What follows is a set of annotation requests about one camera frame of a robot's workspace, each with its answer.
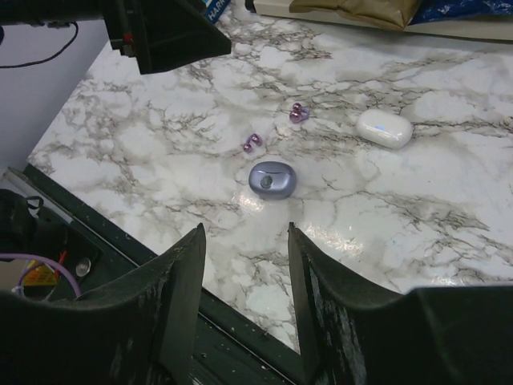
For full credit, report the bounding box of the blue flat product box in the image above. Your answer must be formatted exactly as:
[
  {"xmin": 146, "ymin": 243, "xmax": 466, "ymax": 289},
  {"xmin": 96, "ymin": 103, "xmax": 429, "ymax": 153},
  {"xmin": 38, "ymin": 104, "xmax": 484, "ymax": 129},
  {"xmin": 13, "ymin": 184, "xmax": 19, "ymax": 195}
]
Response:
[{"xmin": 203, "ymin": 0, "xmax": 231, "ymax": 24}]

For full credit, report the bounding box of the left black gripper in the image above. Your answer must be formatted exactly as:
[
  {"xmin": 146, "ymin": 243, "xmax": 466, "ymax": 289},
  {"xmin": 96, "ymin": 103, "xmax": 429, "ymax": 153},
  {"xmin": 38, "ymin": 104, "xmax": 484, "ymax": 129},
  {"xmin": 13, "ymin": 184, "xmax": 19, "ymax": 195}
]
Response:
[{"xmin": 102, "ymin": 0, "xmax": 232, "ymax": 75}]

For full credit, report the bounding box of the blue Doritos bag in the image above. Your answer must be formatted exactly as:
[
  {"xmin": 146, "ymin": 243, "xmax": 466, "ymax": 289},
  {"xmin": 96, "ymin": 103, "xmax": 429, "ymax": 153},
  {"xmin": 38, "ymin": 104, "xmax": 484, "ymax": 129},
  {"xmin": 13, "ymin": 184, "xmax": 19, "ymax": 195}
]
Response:
[{"xmin": 410, "ymin": 0, "xmax": 512, "ymax": 26}]

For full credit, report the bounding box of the white earbud case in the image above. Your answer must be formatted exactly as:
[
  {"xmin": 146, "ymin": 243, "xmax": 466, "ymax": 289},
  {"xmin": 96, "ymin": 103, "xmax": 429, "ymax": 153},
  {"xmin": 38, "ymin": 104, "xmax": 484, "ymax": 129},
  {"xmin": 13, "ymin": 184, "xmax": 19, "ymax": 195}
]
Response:
[{"xmin": 356, "ymin": 109, "xmax": 414, "ymax": 149}]

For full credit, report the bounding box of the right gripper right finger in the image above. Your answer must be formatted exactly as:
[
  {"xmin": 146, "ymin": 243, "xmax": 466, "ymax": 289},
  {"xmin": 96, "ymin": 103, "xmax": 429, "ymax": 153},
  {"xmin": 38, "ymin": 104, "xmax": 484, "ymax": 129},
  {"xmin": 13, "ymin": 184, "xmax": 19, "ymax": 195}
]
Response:
[{"xmin": 288, "ymin": 225, "xmax": 512, "ymax": 384}]

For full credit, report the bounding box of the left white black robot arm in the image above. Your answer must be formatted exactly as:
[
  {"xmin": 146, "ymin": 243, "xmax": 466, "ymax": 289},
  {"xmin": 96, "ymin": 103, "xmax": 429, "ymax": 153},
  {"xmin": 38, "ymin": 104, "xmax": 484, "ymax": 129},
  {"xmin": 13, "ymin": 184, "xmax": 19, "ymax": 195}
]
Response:
[{"xmin": 1, "ymin": 0, "xmax": 232, "ymax": 75}]

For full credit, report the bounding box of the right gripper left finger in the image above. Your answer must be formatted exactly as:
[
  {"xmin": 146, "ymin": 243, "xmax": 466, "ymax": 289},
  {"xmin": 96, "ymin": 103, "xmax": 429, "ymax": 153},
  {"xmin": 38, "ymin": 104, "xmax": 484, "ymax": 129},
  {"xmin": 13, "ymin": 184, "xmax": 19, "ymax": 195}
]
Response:
[{"xmin": 1, "ymin": 225, "xmax": 206, "ymax": 384}]

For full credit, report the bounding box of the lavender earbud charging case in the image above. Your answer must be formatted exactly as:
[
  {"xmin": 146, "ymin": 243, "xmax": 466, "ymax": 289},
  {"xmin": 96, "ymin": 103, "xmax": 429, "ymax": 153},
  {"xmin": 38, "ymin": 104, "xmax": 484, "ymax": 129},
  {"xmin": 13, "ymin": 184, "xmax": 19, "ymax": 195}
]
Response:
[{"xmin": 248, "ymin": 161, "xmax": 297, "ymax": 201}]

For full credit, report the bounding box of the purple earbud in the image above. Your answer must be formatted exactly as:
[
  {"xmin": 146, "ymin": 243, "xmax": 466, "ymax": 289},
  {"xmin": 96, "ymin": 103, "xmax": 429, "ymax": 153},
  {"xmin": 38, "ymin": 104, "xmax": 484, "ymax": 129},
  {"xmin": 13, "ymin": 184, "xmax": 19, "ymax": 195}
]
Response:
[
  {"xmin": 289, "ymin": 103, "xmax": 310, "ymax": 124},
  {"xmin": 242, "ymin": 133, "xmax": 262, "ymax": 153}
]

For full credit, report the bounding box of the brown snack bag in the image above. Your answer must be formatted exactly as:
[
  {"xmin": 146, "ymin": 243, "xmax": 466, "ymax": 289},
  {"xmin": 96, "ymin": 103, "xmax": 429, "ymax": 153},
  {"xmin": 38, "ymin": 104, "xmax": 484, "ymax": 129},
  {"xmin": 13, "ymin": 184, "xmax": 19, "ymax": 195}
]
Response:
[{"xmin": 289, "ymin": 0, "xmax": 421, "ymax": 30}]

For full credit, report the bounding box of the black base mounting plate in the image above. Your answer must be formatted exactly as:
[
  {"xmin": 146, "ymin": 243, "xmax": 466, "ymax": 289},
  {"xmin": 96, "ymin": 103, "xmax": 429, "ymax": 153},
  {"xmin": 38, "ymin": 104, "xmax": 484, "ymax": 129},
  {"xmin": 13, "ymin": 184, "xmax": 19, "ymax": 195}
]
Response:
[{"xmin": 1, "ymin": 167, "xmax": 304, "ymax": 384}]

